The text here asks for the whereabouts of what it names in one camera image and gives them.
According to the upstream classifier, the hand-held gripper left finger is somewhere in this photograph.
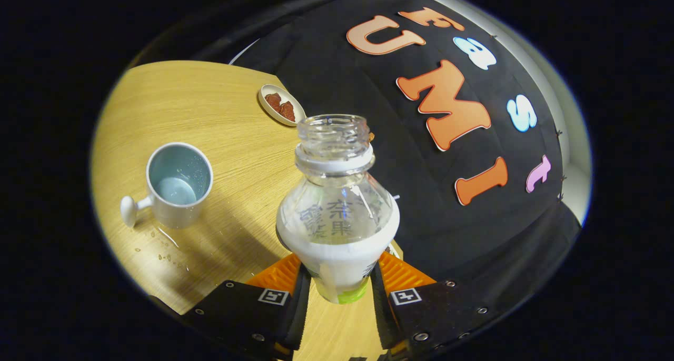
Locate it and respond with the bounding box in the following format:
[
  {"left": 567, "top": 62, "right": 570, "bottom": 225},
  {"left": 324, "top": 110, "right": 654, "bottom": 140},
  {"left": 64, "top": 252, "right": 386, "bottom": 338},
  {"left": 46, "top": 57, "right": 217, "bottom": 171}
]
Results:
[{"left": 182, "top": 253, "right": 312, "bottom": 360}]

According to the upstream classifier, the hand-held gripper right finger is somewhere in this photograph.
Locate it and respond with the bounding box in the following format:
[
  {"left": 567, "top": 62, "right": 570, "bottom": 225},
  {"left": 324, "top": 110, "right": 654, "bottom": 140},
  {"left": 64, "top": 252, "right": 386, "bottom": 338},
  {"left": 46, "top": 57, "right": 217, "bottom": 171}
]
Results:
[{"left": 370, "top": 252, "right": 501, "bottom": 360}]

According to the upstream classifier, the clear plastic juice bottle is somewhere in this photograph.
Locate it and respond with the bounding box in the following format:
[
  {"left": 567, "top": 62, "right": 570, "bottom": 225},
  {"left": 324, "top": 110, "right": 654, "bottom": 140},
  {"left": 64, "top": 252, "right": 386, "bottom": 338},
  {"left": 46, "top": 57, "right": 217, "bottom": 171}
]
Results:
[{"left": 276, "top": 114, "right": 400, "bottom": 305}]

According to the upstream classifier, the white cup with blue inside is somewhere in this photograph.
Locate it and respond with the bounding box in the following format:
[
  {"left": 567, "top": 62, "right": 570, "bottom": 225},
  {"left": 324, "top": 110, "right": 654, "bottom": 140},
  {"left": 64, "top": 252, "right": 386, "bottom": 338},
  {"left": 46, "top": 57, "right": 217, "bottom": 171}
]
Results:
[{"left": 120, "top": 142, "right": 214, "bottom": 229}]

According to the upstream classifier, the wooden table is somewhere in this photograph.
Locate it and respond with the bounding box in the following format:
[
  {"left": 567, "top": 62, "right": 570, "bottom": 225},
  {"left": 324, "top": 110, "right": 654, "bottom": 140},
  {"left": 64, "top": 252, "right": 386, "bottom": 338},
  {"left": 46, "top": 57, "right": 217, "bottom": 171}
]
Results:
[{"left": 91, "top": 60, "right": 406, "bottom": 361}]

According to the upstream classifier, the white round plate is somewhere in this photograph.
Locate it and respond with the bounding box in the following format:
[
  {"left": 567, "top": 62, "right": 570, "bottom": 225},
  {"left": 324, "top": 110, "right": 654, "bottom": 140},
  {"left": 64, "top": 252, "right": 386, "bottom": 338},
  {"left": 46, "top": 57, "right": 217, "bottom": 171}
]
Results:
[{"left": 258, "top": 84, "right": 306, "bottom": 127}]

